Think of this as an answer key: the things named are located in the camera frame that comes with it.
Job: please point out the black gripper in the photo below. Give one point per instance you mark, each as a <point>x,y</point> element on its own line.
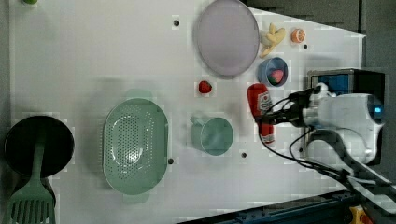
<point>300,100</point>

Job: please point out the green toy at edge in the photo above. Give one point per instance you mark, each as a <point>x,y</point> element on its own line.
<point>30,1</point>

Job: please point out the red plush ketchup bottle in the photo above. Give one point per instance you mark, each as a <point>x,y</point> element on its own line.
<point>259,101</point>

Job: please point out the green oval strainer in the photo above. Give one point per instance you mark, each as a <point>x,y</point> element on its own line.
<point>135,141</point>

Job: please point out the orange slice toy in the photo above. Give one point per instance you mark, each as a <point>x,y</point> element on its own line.
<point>298,36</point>

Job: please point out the green slotted spatula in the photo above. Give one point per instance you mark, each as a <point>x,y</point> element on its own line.
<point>33,203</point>

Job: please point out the yellow clamp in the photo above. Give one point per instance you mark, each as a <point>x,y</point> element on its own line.
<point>359,216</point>

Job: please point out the red plush strawberry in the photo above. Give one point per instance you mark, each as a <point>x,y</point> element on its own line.
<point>204,87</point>

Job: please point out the lilac plate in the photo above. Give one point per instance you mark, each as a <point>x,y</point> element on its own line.
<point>228,37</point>

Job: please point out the pink plush strawberry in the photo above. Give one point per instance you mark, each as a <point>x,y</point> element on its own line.
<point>276,77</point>

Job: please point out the blue rail frame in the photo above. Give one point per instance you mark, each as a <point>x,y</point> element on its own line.
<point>328,208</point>

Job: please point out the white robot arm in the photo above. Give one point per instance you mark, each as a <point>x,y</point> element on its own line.
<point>342,132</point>

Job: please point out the green mug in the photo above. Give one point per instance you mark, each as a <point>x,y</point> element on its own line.
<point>214,136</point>

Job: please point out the black pot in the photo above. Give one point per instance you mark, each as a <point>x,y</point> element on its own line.
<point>28,135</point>

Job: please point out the blue bowl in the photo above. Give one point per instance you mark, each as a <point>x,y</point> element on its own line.
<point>268,66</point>

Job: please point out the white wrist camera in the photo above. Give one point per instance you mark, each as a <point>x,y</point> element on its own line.
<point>320,91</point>

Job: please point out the yellow plush banana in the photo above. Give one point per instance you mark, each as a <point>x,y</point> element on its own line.
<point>271,39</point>

